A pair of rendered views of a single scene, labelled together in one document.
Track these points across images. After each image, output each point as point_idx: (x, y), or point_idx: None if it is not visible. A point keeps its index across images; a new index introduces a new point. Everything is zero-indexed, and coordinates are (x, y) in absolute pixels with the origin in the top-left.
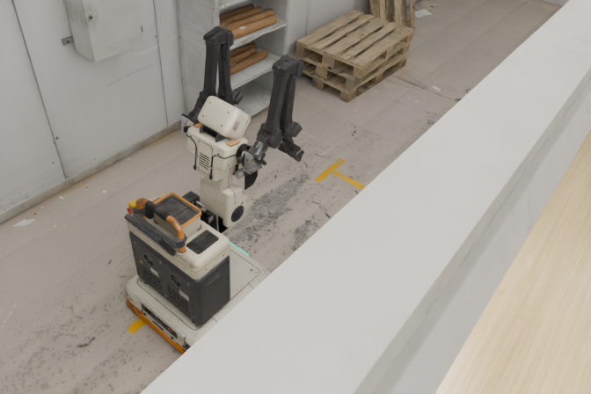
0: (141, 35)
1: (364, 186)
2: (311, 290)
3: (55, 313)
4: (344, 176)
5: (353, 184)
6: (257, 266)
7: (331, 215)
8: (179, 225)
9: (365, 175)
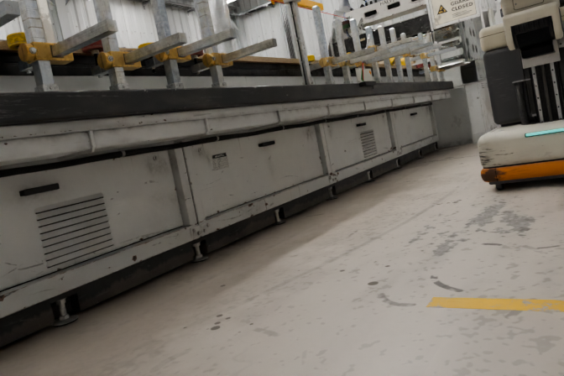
0: None
1: (441, 307)
2: None
3: None
4: (538, 307)
5: (484, 300)
6: (499, 132)
7: (483, 246)
8: None
9: (460, 333)
